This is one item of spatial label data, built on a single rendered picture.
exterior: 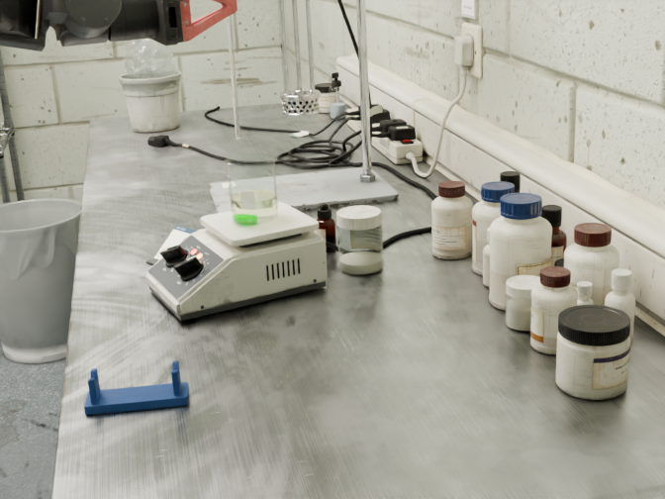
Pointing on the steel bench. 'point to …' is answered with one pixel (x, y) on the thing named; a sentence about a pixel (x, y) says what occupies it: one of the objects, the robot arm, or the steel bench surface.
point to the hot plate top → (220, 225)
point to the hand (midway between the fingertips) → (229, 5)
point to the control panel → (186, 258)
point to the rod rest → (130, 401)
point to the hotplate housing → (249, 274)
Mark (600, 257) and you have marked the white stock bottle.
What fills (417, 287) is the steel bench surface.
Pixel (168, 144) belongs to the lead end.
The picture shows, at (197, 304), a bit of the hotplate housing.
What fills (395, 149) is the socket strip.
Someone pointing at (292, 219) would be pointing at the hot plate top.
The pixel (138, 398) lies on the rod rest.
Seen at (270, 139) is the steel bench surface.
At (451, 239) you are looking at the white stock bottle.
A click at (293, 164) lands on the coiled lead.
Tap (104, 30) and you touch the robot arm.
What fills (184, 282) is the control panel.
